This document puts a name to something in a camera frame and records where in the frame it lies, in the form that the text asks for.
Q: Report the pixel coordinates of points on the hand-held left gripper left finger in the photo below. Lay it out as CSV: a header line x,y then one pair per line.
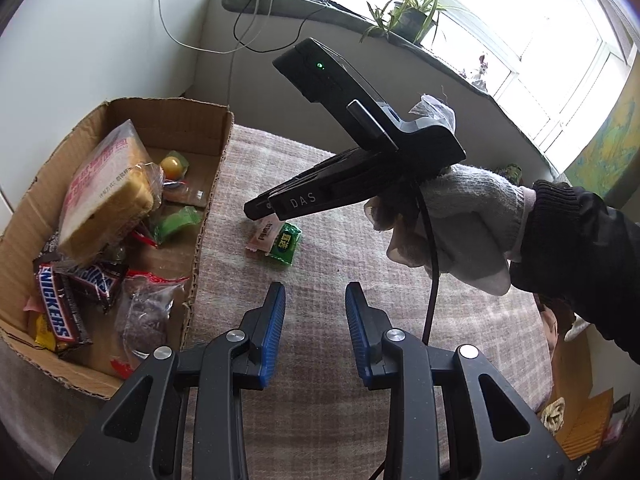
x,y
272,335

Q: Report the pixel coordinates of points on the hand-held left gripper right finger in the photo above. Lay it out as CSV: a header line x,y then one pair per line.
x,y
356,335

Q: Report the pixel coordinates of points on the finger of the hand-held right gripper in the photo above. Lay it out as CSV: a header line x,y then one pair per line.
x,y
257,208

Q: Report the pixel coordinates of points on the small pink snack packet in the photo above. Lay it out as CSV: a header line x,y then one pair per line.
x,y
261,235

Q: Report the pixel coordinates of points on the small green snack packet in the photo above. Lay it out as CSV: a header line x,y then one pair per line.
x,y
285,245

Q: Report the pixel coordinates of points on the green candy clear packet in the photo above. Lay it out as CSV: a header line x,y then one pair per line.
x,y
175,222

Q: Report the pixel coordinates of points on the yellow jelly cup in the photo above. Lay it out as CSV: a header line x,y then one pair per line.
x,y
171,166

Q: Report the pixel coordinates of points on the brown cardboard box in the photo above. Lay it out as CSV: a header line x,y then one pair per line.
x,y
165,115

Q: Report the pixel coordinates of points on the sliced bread clear packet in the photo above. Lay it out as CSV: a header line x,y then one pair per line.
x,y
105,195

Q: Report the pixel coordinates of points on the brown chocolate bar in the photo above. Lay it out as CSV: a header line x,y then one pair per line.
x,y
100,282
57,310

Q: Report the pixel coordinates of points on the person's right forearm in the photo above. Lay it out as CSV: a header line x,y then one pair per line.
x,y
580,255

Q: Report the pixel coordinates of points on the person's right hand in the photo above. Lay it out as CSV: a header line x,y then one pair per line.
x,y
475,230

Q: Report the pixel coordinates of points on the grey-green window sill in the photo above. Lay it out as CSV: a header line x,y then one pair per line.
x,y
340,17

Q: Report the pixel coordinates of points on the green potted plant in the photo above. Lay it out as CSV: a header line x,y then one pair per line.
x,y
410,17

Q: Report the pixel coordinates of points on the clear red-edged snack packet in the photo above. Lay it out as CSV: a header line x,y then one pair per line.
x,y
145,315

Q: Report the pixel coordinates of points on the small purple potted plant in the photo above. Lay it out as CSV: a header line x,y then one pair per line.
x,y
479,72

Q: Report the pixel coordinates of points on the red snack packet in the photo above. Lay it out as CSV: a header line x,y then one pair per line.
x,y
120,367

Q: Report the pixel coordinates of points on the window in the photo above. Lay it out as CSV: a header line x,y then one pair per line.
x,y
525,20

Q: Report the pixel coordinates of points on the small yellow snack packet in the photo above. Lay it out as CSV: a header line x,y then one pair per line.
x,y
42,336

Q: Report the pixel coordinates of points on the yellow green printed cloth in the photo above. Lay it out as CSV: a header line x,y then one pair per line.
x,y
610,155

